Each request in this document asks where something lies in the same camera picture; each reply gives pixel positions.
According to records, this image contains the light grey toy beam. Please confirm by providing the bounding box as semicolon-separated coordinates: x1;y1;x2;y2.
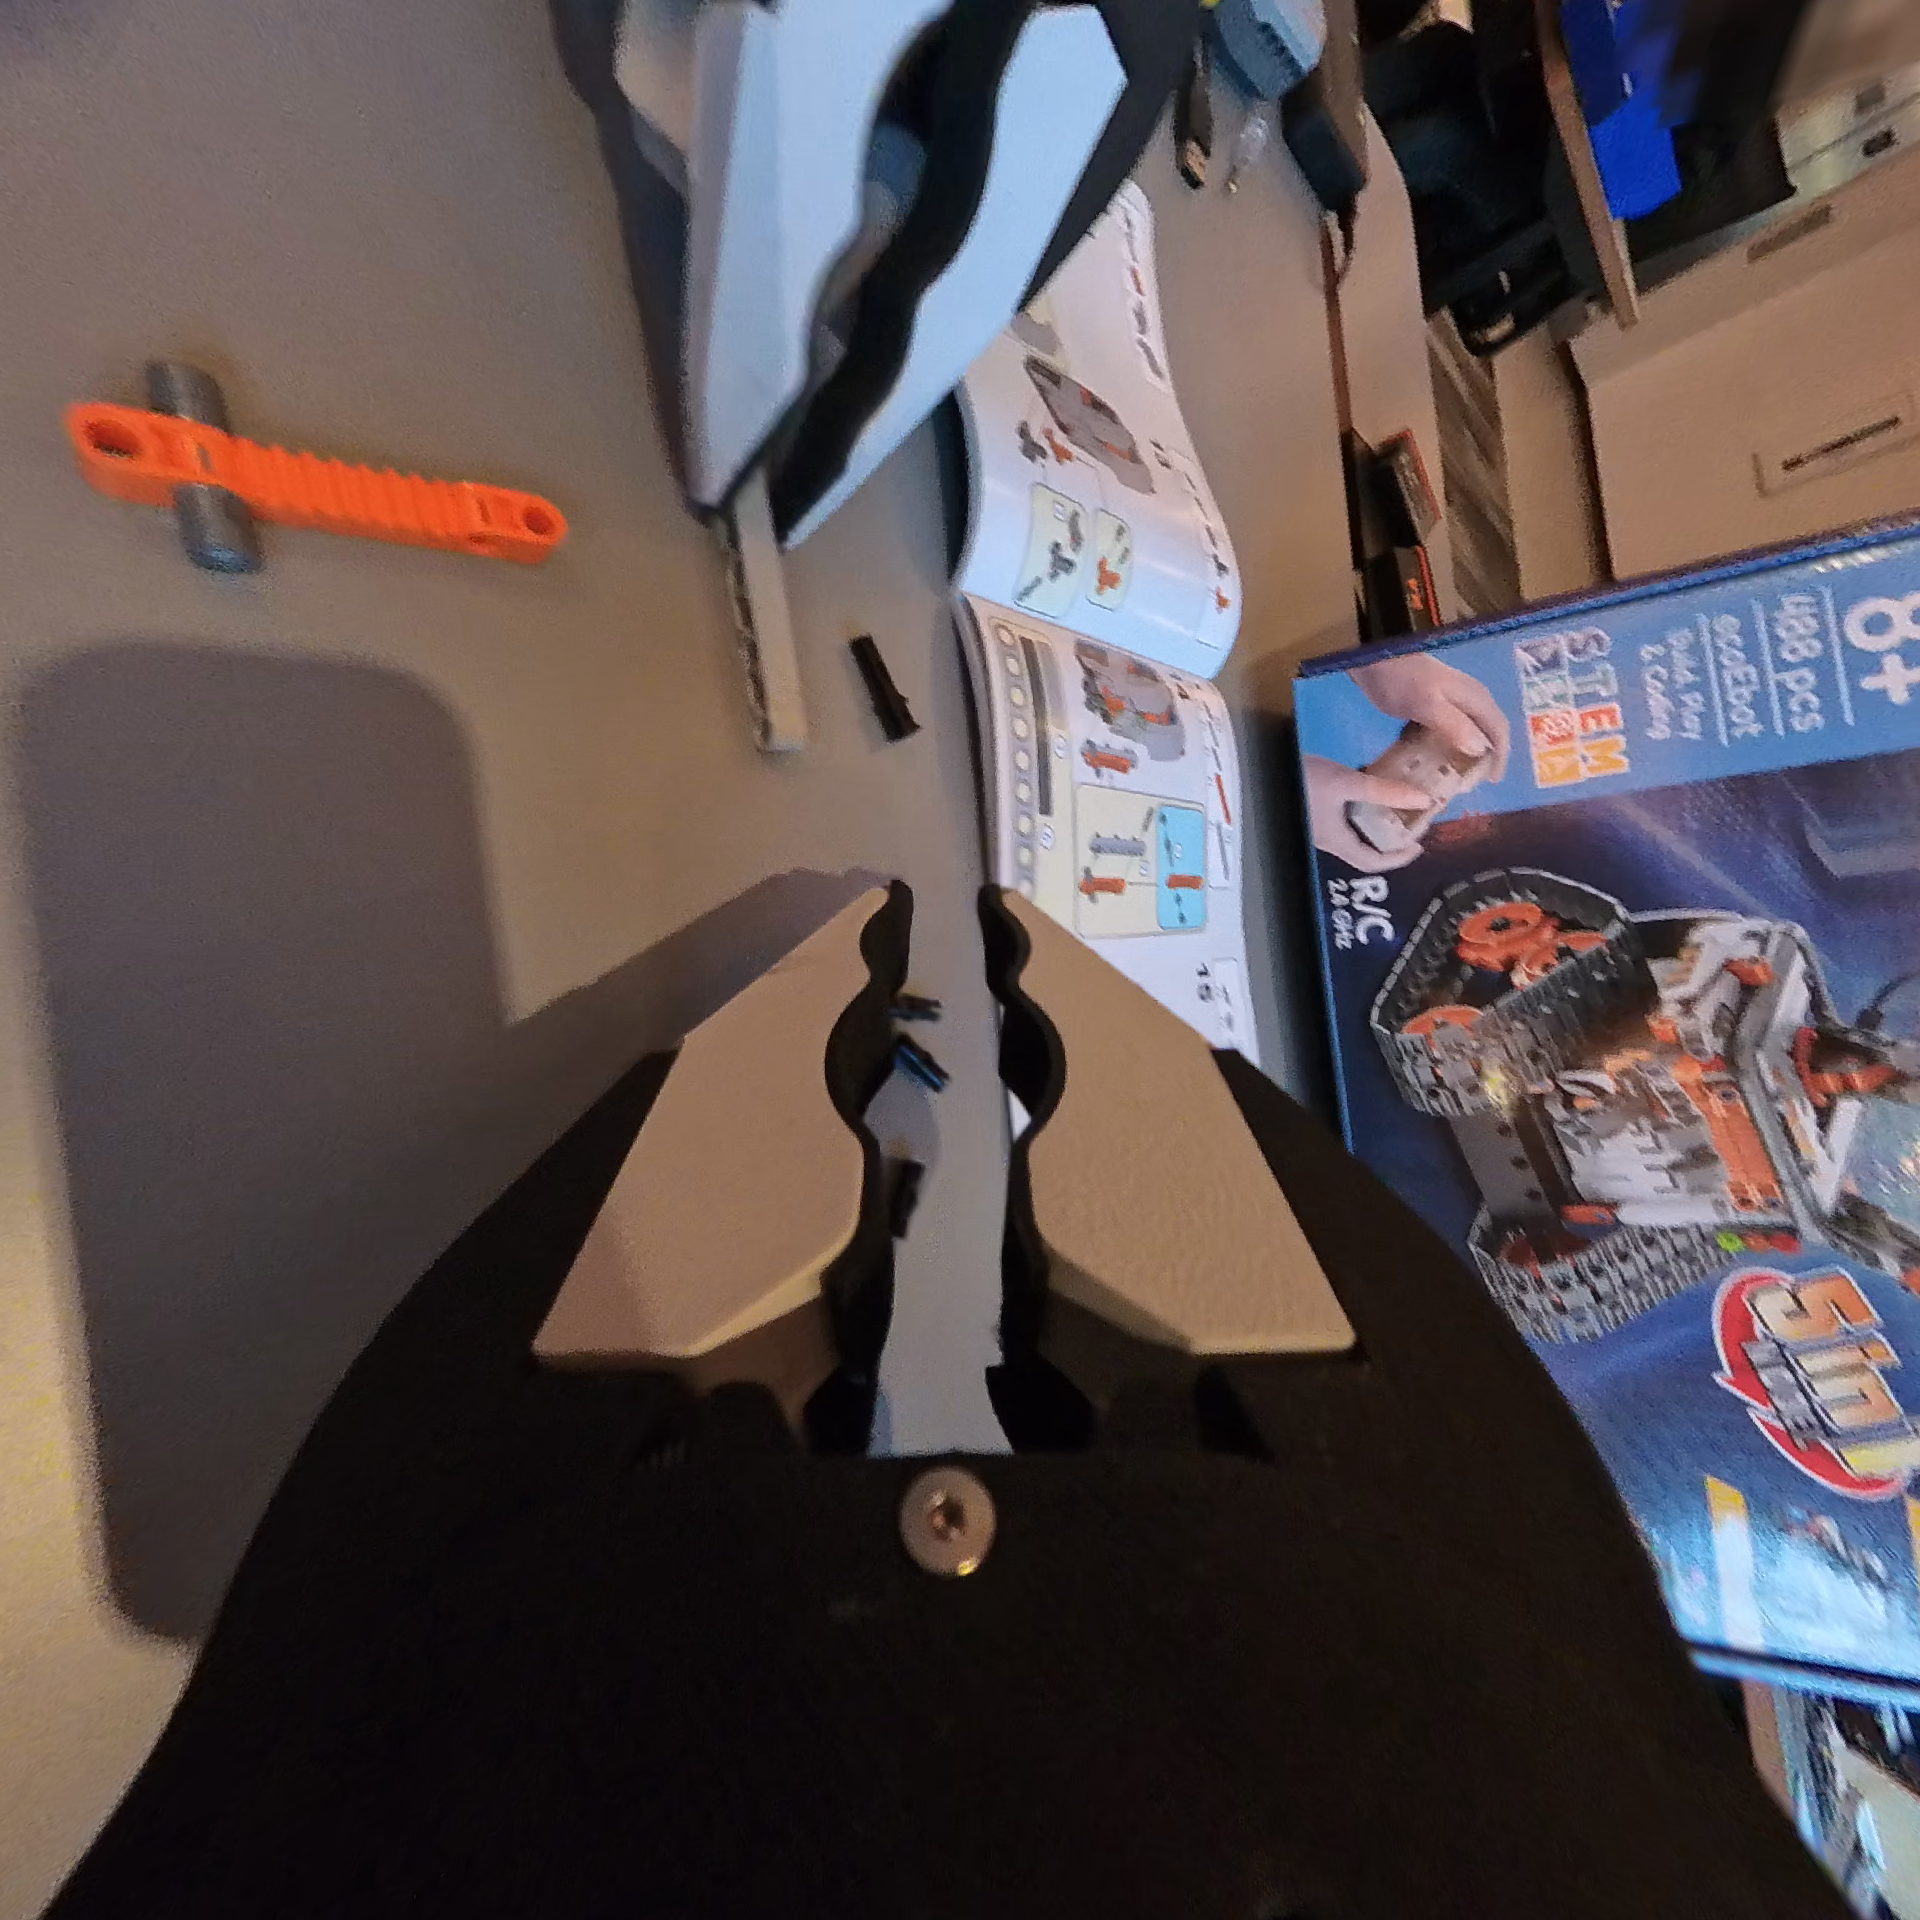
716;502;811;754

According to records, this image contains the orange toothed toy beam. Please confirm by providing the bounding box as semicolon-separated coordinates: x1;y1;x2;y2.
64;398;569;566

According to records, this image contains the grey toy axle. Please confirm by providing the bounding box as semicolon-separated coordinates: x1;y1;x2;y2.
145;360;266;575

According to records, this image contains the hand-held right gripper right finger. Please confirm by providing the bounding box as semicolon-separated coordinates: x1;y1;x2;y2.
975;883;1362;1448

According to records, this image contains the blue toy kit box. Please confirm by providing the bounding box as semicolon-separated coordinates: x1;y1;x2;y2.
1293;517;1920;1714

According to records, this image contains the cardboard box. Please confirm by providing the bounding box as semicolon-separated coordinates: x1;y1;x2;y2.
1567;201;1920;590

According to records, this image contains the long black connector pin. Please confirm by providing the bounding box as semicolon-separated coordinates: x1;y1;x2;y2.
847;633;923;744

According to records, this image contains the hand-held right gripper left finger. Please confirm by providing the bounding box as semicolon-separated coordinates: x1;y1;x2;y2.
531;877;918;1450

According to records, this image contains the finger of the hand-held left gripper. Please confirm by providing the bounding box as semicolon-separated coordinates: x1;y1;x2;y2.
683;0;966;512
770;0;1138;551

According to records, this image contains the open instruction booklet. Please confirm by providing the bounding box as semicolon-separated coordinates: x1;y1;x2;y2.
936;180;1266;1070

